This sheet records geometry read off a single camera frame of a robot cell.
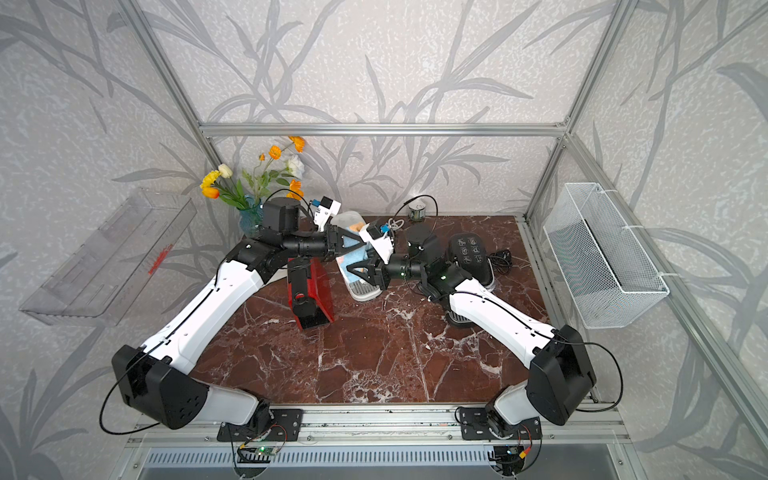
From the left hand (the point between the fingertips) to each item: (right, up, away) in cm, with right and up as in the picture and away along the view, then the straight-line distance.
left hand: (361, 244), depth 69 cm
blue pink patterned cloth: (-2, -3, -2) cm, 4 cm away
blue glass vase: (-44, +8, +36) cm, 58 cm away
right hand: (-2, -4, +1) cm, 5 cm away
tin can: (+15, +13, +47) cm, 51 cm away
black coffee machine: (+28, -2, +12) cm, 31 cm away
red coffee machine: (-15, -13, +9) cm, 22 cm away
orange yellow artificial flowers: (-48, +19, +24) cm, 57 cm away
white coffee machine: (-5, -16, +28) cm, 32 cm away
